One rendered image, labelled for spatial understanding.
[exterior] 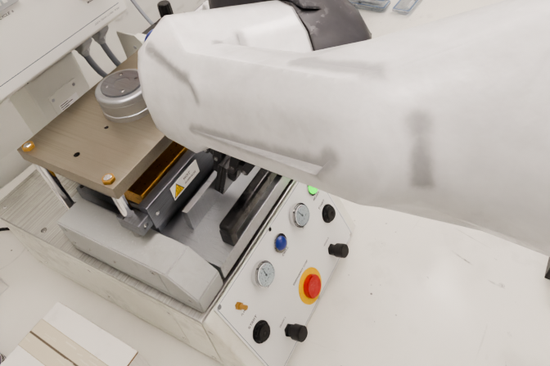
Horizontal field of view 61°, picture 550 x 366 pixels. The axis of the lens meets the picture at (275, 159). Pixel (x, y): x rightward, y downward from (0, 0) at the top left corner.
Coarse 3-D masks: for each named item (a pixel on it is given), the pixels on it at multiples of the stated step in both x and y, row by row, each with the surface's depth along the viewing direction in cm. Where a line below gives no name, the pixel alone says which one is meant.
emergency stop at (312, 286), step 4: (308, 276) 78; (312, 276) 78; (316, 276) 78; (304, 280) 77; (308, 280) 77; (312, 280) 77; (316, 280) 78; (304, 284) 77; (308, 284) 77; (312, 284) 77; (316, 284) 78; (320, 284) 79; (304, 288) 77; (308, 288) 77; (312, 288) 77; (316, 288) 78; (320, 288) 79; (304, 292) 77; (308, 292) 77; (312, 292) 77; (316, 292) 78; (308, 296) 77; (312, 296) 77; (316, 296) 78
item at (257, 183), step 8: (256, 176) 67; (264, 176) 67; (272, 176) 69; (280, 176) 72; (256, 184) 66; (264, 184) 67; (248, 192) 65; (256, 192) 66; (240, 200) 65; (248, 200) 65; (256, 200) 66; (232, 208) 64; (240, 208) 64; (248, 208) 65; (232, 216) 63; (240, 216) 63; (224, 224) 62; (232, 224) 62; (240, 224) 64; (224, 232) 62; (232, 232) 62; (224, 240) 64; (232, 240) 63
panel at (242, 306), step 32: (320, 192) 82; (288, 224) 75; (320, 224) 81; (256, 256) 69; (288, 256) 75; (320, 256) 81; (256, 288) 69; (288, 288) 74; (224, 320) 64; (256, 320) 69; (288, 320) 74; (256, 352) 69; (288, 352) 74
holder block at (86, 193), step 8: (208, 168) 74; (80, 184) 73; (200, 184) 73; (80, 192) 73; (88, 192) 71; (96, 192) 71; (192, 192) 72; (88, 200) 73; (96, 200) 71; (104, 200) 70; (112, 200) 70; (184, 200) 70; (112, 208) 70; (176, 208) 69; (168, 216) 68; (160, 224) 67; (160, 232) 67
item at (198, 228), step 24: (216, 192) 70; (240, 192) 71; (264, 192) 70; (192, 216) 66; (216, 216) 68; (264, 216) 70; (192, 240) 66; (216, 240) 65; (240, 240) 65; (216, 264) 63
